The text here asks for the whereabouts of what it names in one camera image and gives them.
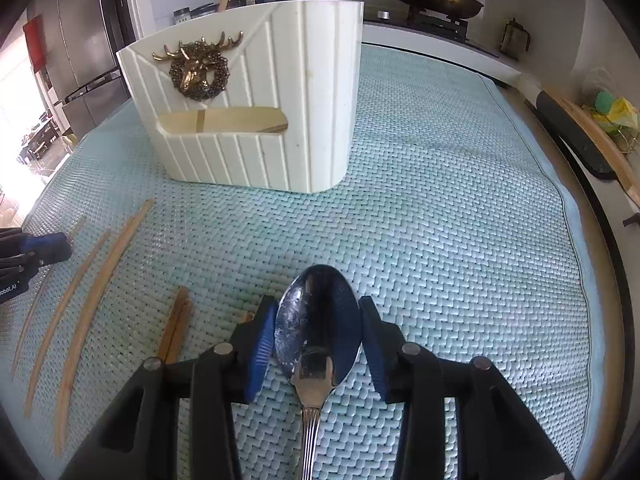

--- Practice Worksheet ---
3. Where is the single wooden chopstick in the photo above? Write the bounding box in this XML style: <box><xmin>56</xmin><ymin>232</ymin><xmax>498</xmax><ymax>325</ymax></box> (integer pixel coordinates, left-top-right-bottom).
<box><xmin>11</xmin><ymin>216</ymin><xmax>86</xmax><ymax>373</ymax></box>

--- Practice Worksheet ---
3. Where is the silver metal spoon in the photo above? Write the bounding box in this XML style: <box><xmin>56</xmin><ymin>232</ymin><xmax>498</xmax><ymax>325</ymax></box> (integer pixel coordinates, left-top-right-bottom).
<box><xmin>274</xmin><ymin>264</ymin><xmax>362</xmax><ymax>480</ymax></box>

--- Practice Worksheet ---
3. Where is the teal woven mat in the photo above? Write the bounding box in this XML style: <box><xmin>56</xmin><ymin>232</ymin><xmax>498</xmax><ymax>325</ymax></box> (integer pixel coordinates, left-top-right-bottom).
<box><xmin>0</xmin><ymin>42</ymin><xmax>601</xmax><ymax>480</ymax></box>

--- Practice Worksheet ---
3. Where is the wooden cutting board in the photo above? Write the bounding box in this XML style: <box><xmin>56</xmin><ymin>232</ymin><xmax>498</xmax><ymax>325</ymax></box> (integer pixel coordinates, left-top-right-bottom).
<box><xmin>542</xmin><ymin>87</ymin><xmax>640</xmax><ymax>208</ymax></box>

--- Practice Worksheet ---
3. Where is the brown glass pitcher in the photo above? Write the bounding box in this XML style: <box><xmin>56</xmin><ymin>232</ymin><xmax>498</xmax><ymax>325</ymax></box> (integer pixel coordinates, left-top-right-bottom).
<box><xmin>500</xmin><ymin>19</ymin><xmax>531</xmax><ymax>61</ymax></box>

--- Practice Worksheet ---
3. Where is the white ribbed utensil holder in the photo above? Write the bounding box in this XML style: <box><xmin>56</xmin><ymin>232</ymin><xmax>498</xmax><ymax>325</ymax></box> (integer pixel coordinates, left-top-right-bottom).
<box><xmin>116</xmin><ymin>0</ymin><xmax>366</xmax><ymax>195</ymax></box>

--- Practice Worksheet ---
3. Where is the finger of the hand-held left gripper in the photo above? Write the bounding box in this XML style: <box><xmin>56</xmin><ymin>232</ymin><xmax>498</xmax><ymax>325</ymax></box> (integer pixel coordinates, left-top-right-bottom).
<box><xmin>0</xmin><ymin>252</ymin><xmax>74</xmax><ymax>282</ymax></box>
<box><xmin>0</xmin><ymin>229</ymin><xmax>71</xmax><ymax>261</ymax></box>

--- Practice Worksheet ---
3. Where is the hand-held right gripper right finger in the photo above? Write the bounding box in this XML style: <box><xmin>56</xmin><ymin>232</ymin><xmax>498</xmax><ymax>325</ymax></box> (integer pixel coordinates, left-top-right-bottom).
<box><xmin>357</xmin><ymin>296</ymin><xmax>576</xmax><ymax>480</ymax></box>

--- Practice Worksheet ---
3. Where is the red wall box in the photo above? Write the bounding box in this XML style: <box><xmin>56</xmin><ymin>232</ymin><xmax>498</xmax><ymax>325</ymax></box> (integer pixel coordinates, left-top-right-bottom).
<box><xmin>22</xmin><ymin>16</ymin><xmax>48</xmax><ymax>68</ymax></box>

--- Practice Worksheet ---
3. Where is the grey refrigerator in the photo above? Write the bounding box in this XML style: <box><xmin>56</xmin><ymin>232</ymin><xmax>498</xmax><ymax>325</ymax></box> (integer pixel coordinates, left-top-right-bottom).
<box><xmin>22</xmin><ymin>0</ymin><xmax>133</xmax><ymax>136</ymax></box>

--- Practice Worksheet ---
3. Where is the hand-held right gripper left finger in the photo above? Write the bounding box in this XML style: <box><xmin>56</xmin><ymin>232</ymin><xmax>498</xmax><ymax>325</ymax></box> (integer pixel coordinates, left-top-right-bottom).
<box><xmin>60</xmin><ymin>296</ymin><xmax>278</xmax><ymax>480</ymax></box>

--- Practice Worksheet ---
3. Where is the group of wooden chopsticks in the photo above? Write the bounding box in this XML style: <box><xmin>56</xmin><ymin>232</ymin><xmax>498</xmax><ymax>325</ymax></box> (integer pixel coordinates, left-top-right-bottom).
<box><xmin>22</xmin><ymin>200</ymin><xmax>256</xmax><ymax>456</ymax></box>

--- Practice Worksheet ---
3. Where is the black gas cooktop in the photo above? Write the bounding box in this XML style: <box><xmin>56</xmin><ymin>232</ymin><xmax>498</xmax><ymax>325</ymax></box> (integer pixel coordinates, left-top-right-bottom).
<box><xmin>362</xmin><ymin>5</ymin><xmax>501</xmax><ymax>58</ymax></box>

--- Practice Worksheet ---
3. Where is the rack with sponges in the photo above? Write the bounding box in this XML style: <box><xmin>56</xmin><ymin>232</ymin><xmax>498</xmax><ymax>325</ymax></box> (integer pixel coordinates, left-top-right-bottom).
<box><xmin>580</xmin><ymin>67</ymin><xmax>640</xmax><ymax>153</ymax></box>

